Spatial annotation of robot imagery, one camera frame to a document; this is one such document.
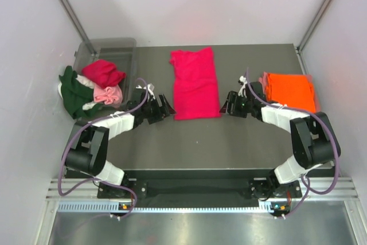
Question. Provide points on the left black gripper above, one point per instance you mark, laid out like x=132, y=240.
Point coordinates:
x=159, y=116

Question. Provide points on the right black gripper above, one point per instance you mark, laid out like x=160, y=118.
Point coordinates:
x=231, y=98

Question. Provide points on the magenta t shirt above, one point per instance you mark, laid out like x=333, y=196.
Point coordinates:
x=195, y=89

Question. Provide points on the salmon pink t shirt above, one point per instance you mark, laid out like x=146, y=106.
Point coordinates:
x=262, y=81

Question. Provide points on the red t shirt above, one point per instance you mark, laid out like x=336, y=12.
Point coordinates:
x=103, y=73

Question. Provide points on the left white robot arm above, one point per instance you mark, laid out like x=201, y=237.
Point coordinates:
x=86, y=151

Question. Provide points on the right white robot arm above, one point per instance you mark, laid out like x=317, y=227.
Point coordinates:
x=313, y=139

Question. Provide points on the light pink t shirt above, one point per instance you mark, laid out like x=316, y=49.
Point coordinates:
x=108, y=95

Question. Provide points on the grey plastic bin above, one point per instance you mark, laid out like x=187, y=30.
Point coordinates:
x=120, y=51

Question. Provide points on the white t shirt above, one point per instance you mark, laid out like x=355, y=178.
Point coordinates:
x=86, y=82

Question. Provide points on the dark green t shirt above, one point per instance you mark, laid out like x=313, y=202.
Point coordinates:
x=77, y=97

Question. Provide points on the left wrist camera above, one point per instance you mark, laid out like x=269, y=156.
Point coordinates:
x=150, y=87

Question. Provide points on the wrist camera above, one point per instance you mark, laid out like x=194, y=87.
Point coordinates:
x=150, y=87
x=243, y=82

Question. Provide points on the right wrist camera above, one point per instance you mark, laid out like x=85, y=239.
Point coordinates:
x=243, y=82

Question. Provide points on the slotted grey cable duct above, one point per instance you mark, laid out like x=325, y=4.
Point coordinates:
x=118, y=207

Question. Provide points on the left aluminium frame post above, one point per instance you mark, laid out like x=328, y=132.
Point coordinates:
x=77, y=25

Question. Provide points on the aluminium frame post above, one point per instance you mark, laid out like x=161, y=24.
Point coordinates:
x=313, y=25
x=77, y=25

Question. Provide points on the right aluminium frame post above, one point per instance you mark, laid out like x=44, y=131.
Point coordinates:
x=313, y=25

